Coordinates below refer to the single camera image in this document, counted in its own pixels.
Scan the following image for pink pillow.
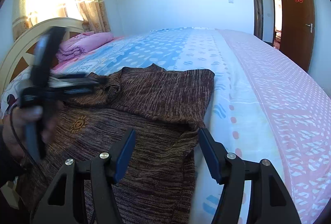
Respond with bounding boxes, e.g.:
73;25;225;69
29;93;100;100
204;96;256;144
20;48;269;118
56;31;115;62

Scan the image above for brown wooden door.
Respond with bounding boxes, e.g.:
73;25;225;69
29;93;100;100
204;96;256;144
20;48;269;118
278;0;317;72

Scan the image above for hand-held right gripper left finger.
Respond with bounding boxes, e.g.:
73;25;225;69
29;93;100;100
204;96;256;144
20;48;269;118
30;128;137;224

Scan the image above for person's left hand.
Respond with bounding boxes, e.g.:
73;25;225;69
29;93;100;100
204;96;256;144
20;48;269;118
2;100;65;162

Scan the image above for brown knitted sweater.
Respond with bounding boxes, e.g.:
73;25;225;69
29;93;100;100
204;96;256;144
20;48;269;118
19;64;216;224

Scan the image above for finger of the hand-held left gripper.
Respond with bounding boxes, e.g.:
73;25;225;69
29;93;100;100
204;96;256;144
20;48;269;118
50;72;108;85
49;84;96;97

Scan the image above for black cable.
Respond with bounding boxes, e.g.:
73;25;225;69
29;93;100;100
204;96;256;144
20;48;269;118
10;108;38;166

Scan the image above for person's left forearm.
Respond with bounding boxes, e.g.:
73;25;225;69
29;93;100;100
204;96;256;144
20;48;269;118
0;126;29;188

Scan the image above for patterned bed sheet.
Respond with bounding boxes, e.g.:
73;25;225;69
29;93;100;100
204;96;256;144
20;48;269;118
0;27;331;224

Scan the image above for cream wooden headboard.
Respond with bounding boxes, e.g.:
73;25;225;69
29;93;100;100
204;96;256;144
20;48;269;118
0;17;84;96

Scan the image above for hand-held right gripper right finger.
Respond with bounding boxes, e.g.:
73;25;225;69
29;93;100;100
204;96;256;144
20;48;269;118
198;128;302;224

